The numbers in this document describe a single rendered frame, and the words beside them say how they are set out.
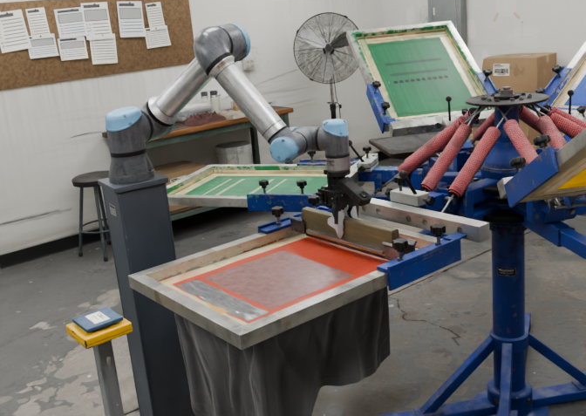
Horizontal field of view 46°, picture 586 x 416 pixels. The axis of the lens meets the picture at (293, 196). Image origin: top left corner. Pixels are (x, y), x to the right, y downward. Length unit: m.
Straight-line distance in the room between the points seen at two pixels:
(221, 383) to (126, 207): 0.66
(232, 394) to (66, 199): 3.98
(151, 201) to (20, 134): 3.35
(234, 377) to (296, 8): 5.28
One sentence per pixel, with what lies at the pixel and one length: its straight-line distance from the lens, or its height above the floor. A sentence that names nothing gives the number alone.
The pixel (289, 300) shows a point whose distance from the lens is 1.87.
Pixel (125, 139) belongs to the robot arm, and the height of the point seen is 1.34.
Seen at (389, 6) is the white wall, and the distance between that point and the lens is 7.59.
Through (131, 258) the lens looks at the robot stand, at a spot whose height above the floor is 0.96.
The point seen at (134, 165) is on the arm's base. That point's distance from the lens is 2.32.
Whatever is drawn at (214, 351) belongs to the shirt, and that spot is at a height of 0.81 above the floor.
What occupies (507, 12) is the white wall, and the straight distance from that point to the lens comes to 6.69.
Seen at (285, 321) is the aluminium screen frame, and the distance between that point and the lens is 1.70.
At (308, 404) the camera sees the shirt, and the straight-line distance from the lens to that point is 1.96.
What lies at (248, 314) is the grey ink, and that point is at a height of 0.96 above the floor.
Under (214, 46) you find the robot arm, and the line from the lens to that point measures 2.09.
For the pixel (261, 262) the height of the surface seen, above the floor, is 0.96.
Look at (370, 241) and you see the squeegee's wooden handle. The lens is 2.09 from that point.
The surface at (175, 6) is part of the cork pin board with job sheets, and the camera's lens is 6.13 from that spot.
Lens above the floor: 1.70
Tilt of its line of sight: 15 degrees down
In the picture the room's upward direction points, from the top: 5 degrees counter-clockwise
